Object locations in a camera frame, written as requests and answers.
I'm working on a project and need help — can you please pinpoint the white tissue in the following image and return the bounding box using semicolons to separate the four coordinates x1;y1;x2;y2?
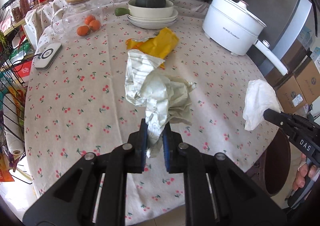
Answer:
242;79;280;131

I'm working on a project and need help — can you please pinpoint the white paper wrapper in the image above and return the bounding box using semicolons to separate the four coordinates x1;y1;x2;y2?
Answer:
125;50;196;158

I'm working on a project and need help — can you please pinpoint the yellow snack wrapper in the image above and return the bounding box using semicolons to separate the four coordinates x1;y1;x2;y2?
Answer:
125;27;179;60

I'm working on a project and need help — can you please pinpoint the brown round trash bin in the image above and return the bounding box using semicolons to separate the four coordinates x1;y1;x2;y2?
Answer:
246;130;291;197

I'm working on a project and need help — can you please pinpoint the white kitchen scale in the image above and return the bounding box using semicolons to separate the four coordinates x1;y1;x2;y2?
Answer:
34;43;62;71

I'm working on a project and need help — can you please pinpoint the person's right hand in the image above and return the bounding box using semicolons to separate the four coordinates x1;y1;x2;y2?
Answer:
292;153;319;191

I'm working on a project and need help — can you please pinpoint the cardboard box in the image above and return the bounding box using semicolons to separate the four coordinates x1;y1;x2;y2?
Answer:
276;76;306;114
295;57;320;105

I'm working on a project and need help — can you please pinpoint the cherry print tablecloth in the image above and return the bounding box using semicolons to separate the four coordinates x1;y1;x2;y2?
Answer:
24;0;279;226

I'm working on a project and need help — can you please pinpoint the white electric cooking pot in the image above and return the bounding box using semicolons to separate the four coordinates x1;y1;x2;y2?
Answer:
202;0;288;75

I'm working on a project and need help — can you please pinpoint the grey refrigerator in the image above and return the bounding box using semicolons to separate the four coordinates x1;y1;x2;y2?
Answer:
229;0;318;74

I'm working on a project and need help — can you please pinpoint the orange tangerine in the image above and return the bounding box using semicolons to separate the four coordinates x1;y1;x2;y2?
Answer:
89;20;101;32
84;15;96;25
76;25;91;37

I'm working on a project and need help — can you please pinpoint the glass jar wooden lid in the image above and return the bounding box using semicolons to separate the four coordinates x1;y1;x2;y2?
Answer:
50;0;103;38

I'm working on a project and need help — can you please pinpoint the dark green pumpkin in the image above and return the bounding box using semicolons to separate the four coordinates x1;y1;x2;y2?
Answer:
135;0;166;8

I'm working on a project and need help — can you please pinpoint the black wire rack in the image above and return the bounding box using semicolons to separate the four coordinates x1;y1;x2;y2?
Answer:
1;50;26;170

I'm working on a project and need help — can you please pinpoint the white bowl green handle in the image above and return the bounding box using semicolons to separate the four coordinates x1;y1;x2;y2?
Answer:
114;0;174;19

